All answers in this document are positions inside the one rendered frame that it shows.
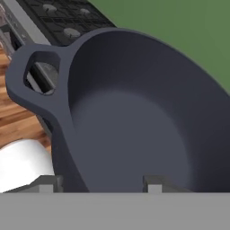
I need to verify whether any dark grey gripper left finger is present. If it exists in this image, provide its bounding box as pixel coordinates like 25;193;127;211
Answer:
4;174;65;194

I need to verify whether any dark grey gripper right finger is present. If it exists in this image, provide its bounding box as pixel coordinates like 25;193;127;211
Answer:
142;174;193;194

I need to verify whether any dark grey pot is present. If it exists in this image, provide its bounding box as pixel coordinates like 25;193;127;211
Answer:
4;27;230;194

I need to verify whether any grey stove knob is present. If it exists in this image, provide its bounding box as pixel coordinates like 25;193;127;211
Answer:
36;61;60;92

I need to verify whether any silver stove front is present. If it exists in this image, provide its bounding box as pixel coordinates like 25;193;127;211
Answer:
0;0;61;138

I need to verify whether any white rounded object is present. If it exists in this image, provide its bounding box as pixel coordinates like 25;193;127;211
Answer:
0;138;57;193

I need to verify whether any black hob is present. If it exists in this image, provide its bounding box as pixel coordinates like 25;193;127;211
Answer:
16;0;118;48

